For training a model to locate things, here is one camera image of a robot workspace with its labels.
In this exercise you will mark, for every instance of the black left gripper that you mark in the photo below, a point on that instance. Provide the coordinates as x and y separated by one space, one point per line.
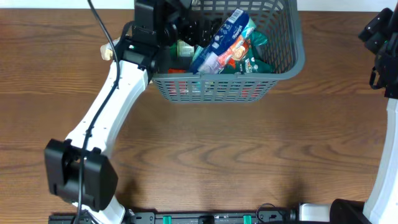
193 32

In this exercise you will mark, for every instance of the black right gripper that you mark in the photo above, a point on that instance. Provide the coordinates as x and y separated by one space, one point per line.
374 29

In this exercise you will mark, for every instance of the green capped jar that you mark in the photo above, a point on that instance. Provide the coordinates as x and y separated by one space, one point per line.
181 49

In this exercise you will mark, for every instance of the mint green packet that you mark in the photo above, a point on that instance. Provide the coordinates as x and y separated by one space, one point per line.
197 53

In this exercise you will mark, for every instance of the Kleenex tissue multipack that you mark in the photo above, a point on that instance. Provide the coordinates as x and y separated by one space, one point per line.
228 39

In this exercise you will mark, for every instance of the beige paper pouch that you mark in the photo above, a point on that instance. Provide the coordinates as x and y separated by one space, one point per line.
106 52

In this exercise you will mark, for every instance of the green Nescafe coffee bag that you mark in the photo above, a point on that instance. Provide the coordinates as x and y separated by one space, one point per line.
243 56

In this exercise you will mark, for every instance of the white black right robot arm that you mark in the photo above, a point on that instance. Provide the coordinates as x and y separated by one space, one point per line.
381 206

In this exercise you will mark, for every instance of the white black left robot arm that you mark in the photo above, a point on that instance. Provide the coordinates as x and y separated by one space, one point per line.
78 168

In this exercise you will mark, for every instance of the grey plastic lattice basket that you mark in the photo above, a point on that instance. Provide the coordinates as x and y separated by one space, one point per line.
276 19

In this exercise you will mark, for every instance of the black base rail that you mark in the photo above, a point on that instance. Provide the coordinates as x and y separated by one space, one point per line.
265 213

